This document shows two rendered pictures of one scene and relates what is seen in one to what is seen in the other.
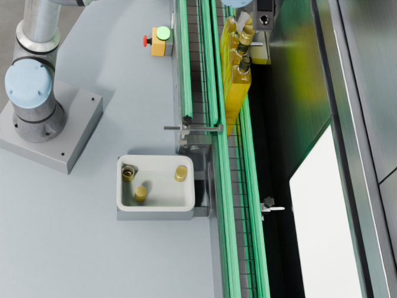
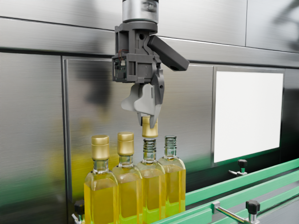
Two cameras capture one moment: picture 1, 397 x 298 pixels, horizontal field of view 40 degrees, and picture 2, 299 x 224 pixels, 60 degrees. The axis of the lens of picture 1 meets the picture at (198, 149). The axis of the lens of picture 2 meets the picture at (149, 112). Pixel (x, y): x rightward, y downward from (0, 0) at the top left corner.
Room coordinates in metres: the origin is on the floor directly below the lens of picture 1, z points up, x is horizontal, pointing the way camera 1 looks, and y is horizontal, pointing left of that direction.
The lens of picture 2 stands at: (1.13, 0.51, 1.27)
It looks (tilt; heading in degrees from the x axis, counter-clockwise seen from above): 6 degrees down; 255
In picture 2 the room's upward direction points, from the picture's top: straight up
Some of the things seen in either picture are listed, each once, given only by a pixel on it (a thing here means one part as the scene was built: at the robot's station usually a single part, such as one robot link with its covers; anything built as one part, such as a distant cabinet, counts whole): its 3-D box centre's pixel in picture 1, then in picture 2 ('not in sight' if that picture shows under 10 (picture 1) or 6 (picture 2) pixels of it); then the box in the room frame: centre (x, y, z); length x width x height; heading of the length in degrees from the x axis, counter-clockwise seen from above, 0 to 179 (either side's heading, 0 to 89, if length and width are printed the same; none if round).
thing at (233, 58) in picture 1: (233, 74); (149, 205); (0.98, -0.03, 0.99); 0.06 x 0.06 x 0.21; 20
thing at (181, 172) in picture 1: (180, 173); not in sight; (0.72, 0.03, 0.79); 0.04 x 0.04 x 0.04
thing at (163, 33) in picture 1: (163, 32); not in sight; (1.17, 0.23, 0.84); 0.04 x 0.04 x 0.03
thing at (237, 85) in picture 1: (234, 91); (170, 199); (0.93, -0.05, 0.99); 0.06 x 0.06 x 0.21; 18
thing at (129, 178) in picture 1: (127, 174); not in sight; (0.66, 0.18, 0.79); 0.04 x 0.04 x 0.04
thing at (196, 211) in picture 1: (163, 188); not in sight; (0.65, 0.06, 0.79); 0.27 x 0.17 x 0.08; 109
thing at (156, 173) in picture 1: (155, 187); not in sight; (0.64, 0.09, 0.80); 0.22 x 0.17 x 0.09; 109
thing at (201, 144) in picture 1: (194, 145); not in sight; (0.79, 0.01, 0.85); 0.09 x 0.04 x 0.07; 109
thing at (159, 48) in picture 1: (160, 42); not in sight; (1.17, 0.23, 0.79); 0.07 x 0.07 x 0.07; 19
